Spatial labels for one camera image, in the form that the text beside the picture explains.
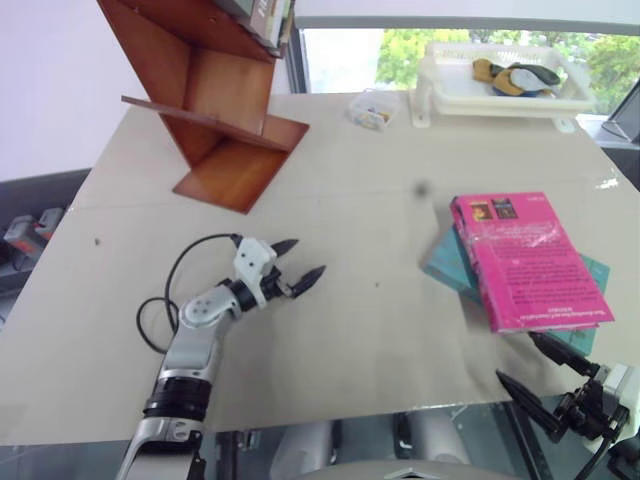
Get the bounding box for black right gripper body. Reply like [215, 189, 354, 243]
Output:
[552, 378, 627, 445]

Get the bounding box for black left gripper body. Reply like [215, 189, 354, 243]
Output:
[263, 266, 297, 302]

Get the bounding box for clear plastic container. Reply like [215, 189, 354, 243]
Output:
[348, 88, 402, 134]

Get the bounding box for brown wooden zigzag bookshelf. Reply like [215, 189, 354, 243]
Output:
[96, 0, 312, 216]

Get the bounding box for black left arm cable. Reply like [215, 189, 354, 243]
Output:
[136, 231, 245, 355]

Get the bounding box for grey curved panel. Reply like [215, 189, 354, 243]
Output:
[298, 458, 522, 480]

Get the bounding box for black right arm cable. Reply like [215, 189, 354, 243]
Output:
[572, 429, 619, 480]

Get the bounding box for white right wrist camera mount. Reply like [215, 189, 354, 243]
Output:
[596, 363, 637, 442]

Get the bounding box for grey orange battery pack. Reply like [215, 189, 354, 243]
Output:
[3, 215, 39, 257]
[36, 206, 67, 241]

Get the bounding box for pink book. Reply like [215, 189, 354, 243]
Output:
[448, 191, 616, 335]

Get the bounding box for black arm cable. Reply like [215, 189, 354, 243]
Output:
[136, 231, 245, 355]
[572, 429, 619, 480]

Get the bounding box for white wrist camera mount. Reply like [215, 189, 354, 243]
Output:
[596, 363, 637, 442]
[233, 237, 279, 308]

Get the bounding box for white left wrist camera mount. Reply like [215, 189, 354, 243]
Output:
[233, 237, 279, 308]

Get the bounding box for teal book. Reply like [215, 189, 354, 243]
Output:
[421, 223, 612, 357]

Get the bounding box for white plastic basket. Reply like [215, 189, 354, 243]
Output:
[407, 41, 599, 134]

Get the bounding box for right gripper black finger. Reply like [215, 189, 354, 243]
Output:
[495, 369, 566, 444]
[528, 331, 601, 379]

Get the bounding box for yellow grey plush toy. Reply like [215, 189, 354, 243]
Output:
[471, 57, 564, 99]

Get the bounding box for black angular stand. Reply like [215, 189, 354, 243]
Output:
[601, 82, 640, 147]

